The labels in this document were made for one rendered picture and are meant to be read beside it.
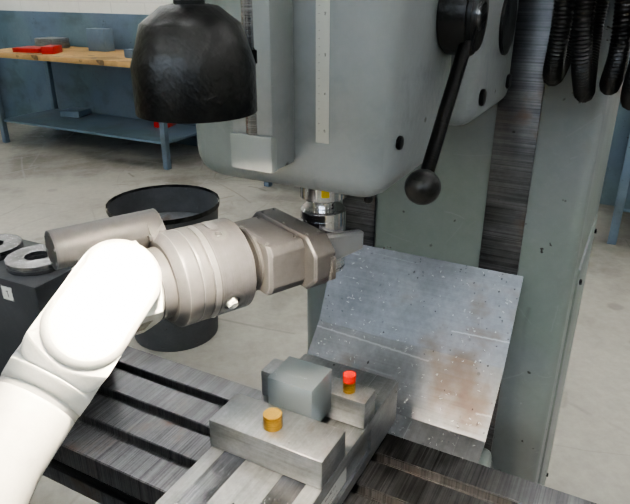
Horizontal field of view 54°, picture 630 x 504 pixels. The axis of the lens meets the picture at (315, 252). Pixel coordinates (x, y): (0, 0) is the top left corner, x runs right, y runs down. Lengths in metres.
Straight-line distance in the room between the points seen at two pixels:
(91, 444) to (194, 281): 0.44
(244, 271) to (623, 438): 2.10
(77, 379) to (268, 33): 0.29
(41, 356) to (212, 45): 0.26
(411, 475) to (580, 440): 1.65
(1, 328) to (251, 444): 0.47
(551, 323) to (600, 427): 1.53
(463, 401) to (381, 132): 0.59
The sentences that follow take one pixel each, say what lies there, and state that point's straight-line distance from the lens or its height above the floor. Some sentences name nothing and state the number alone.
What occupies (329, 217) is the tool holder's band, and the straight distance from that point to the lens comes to 0.62.
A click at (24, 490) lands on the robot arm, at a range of 0.50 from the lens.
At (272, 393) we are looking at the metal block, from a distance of 0.76.
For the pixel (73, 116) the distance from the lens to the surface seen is 6.77.
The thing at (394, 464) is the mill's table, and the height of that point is 0.90.
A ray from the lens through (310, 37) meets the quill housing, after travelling 0.51.
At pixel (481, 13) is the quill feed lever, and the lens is 0.59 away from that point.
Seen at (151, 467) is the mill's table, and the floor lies 0.91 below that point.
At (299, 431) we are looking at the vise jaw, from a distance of 0.72.
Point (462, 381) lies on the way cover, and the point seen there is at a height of 0.91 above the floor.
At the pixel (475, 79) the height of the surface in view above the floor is 1.39.
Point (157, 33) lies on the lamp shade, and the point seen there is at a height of 1.46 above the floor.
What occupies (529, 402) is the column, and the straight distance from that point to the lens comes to 1.11.
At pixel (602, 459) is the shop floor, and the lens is 2.40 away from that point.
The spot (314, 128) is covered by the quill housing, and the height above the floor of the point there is 1.37.
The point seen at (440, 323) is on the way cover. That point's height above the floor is 0.98.
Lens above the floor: 1.48
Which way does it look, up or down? 24 degrees down
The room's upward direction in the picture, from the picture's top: straight up
